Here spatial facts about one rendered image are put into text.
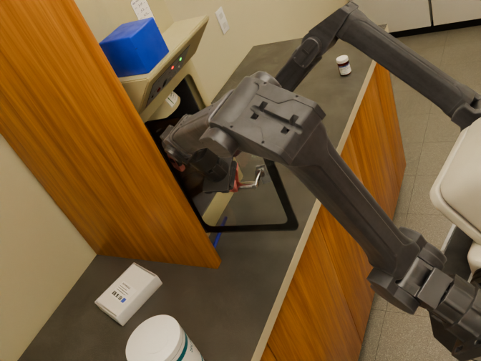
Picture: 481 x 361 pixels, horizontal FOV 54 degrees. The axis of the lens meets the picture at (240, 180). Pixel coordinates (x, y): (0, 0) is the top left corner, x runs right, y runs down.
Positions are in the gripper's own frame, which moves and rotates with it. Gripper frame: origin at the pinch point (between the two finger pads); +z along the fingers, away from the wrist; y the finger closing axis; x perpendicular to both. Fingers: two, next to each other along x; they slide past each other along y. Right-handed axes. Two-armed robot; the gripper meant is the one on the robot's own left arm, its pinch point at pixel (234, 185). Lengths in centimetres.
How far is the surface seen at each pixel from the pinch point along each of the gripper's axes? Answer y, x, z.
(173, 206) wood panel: 5.1, -16.4, -0.6
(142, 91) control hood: -14.3, -14.1, -23.9
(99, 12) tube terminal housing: -30, -22, -35
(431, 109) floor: -134, 34, 194
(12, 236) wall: 14, -67, -4
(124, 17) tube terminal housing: -33.7, -21.2, -28.3
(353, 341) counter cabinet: 25, 9, 98
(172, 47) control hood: -28.3, -10.9, -20.8
